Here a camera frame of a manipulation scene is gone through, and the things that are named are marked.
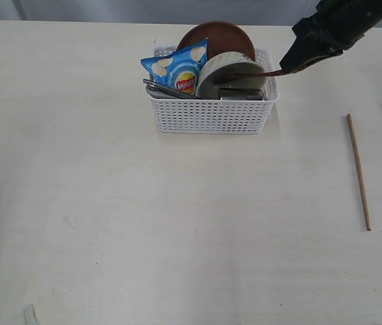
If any metal cup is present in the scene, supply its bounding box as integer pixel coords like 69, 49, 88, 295
219, 88, 265, 101

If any white perforated plastic basket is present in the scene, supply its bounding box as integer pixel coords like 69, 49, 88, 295
148, 48, 279, 134

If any grey ceramic bowl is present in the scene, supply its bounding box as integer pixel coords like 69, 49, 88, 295
196, 51, 267, 100

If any brown round plate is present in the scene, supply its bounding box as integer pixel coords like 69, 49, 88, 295
177, 22, 255, 61

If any wooden chopstick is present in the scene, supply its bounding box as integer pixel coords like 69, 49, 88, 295
346, 114, 372, 232

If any blue chips bag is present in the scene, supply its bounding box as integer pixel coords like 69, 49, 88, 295
140, 38, 209, 95

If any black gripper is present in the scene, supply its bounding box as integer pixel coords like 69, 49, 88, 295
280, 0, 382, 74

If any silver table knife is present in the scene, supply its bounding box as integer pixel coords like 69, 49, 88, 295
146, 85, 182, 100

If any tape piece on table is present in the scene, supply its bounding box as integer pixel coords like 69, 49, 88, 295
23, 304, 38, 325

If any silver fork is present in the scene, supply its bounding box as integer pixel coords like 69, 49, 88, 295
143, 79, 199, 100

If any dark red wooden spoon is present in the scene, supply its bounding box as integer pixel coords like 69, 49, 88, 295
214, 70, 287, 85

